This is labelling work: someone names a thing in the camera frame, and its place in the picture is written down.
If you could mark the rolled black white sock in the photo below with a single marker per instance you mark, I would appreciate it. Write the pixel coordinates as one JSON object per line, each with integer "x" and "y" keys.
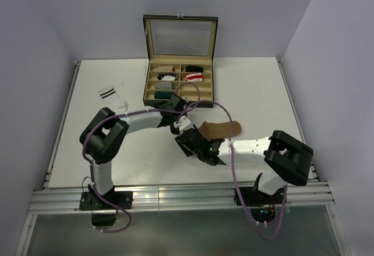
{"x": 167, "y": 77}

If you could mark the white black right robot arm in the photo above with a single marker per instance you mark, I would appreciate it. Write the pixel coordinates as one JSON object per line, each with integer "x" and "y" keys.
{"x": 289, "y": 160}

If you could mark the red white striped sock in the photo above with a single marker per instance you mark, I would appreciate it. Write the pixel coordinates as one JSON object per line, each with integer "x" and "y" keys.
{"x": 194, "y": 77}

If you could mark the rolled grey sock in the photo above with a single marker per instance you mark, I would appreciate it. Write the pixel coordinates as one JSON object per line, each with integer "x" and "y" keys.
{"x": 166, "y": 85}

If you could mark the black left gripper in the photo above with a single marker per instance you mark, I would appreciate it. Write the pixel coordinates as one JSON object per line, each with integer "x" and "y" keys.
{"x": 174, "y": 131}

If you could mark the white sock black stripes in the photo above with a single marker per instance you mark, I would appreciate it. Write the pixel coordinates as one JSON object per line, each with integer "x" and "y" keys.
{"x": 112, "y": 100}

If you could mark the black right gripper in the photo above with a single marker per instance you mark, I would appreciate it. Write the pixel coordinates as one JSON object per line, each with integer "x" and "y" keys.
{"x": 187, "y": 152}

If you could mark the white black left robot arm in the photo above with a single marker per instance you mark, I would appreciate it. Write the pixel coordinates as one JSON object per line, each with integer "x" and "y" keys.
{"x": 102, "y": 138}

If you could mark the brown ribbed sock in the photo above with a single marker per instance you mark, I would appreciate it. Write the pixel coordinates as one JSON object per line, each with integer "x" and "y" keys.
{"x": 219, "y": 130}

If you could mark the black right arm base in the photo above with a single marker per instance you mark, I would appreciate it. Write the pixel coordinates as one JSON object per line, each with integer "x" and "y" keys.
{"x": 259, "y": 207}

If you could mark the aluminium table frame rail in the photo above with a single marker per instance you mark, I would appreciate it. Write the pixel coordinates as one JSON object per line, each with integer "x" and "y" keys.
{"x": 174, "y": 198}

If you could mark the black compartment storage box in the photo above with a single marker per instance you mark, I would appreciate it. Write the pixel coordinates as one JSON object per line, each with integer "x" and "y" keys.
{"x": 173, "y": 42}

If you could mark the rolled teal sock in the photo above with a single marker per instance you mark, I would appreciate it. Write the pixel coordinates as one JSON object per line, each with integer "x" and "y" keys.
{"x": 163, "y": 95}

